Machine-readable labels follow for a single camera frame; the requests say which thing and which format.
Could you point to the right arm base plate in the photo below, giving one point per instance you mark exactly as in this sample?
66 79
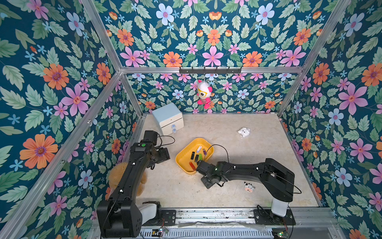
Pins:
266 217

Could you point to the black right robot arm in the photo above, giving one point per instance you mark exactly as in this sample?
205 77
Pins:
277 179

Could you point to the white plush sheep toy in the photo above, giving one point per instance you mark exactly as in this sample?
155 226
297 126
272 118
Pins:
244 132

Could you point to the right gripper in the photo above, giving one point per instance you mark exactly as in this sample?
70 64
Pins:
201 168

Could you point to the white mini drawer cabinet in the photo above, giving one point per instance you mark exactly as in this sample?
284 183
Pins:
169 119

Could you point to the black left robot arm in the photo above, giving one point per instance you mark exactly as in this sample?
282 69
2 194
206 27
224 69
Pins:
119 216

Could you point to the aluminium front rail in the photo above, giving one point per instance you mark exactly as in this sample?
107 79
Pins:
239 223

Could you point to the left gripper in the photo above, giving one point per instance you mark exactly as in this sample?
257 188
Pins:
164 154

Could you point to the black white cow toy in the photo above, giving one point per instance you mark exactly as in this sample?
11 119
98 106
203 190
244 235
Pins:
248 187

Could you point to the brown teddy bear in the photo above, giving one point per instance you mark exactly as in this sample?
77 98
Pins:
115 177

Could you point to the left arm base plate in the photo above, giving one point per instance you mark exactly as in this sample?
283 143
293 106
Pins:
164 218

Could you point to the black wall hook rail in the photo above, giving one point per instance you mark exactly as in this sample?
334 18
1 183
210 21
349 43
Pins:
210 70

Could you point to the pink white hanging doll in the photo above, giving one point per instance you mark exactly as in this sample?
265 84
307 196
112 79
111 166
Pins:
204 92

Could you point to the red translucent usb drive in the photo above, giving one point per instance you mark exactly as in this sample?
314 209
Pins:
192 166

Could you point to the yellow plastic storage box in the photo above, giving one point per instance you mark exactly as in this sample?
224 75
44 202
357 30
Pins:
189 157

